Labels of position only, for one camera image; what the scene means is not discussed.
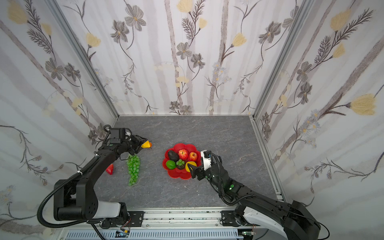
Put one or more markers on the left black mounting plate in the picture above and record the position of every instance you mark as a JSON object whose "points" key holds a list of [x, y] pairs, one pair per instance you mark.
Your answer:
{"points": [[132, 219]]}

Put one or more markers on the red flower-shaped fruit bowl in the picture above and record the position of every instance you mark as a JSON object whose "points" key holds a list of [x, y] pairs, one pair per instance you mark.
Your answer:
{"points": [[182, 174]]}

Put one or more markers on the yellow lemon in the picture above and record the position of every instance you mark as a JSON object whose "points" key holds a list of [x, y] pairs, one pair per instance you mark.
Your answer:
{"points": [[189, 165]]}

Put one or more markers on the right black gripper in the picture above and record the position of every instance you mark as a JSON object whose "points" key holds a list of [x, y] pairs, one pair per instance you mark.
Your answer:
{"points": [[199, 172]]}

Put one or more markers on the red apple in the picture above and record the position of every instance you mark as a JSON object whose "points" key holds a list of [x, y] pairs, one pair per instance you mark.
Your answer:
{"points": [[183, 154]]}

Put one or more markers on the dark mangosteen with green leaves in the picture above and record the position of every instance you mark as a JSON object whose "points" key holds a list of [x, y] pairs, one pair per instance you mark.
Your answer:
{"points": [[180, 164]]}

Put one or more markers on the black mounting plate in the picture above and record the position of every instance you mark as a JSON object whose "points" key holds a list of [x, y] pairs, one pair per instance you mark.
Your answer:
{"points": [[132, 219], [228, 219]]}

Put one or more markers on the red yellow pomegranate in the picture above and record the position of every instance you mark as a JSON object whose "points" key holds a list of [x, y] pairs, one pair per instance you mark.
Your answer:
{"points": [[193, 156]]}

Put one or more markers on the green grape bunch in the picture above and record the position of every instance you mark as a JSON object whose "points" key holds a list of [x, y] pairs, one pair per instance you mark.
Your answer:
{"points": [[133, 164]]}

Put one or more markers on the dark green avocado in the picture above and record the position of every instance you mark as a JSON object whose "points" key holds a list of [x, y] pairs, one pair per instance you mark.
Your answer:
{"points": [[173, 156]]}

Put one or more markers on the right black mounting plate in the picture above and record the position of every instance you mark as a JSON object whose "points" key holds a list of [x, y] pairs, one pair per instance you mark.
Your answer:
{"points": [[228, 219]]}

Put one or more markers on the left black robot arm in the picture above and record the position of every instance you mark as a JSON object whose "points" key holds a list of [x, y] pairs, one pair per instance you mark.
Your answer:
{"points": [[74, 201]]}

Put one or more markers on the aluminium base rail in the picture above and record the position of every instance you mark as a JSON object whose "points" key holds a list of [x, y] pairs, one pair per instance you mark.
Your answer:
{"points": [[172, 219]]}

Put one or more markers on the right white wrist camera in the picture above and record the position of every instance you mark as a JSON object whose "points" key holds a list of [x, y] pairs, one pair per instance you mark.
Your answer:
{"points": [[207, 161]]}

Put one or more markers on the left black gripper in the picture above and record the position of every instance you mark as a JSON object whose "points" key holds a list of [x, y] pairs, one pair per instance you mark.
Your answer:
{"points": [[135, 144]]}

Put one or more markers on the yellow pear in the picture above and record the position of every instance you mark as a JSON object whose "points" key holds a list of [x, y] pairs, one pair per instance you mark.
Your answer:
{"points": [[146, 145]]}

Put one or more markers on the white perforated cable duct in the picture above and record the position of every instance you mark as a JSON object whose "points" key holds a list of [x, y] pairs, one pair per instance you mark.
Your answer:
{"points": [[202, 234]]}

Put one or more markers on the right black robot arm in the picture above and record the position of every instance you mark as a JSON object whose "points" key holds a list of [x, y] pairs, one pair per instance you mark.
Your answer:
{"points": [[291, 220]]}

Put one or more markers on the green lime fruit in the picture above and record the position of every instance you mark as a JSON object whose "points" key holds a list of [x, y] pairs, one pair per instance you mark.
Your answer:
{"points": [[171, 165]]}

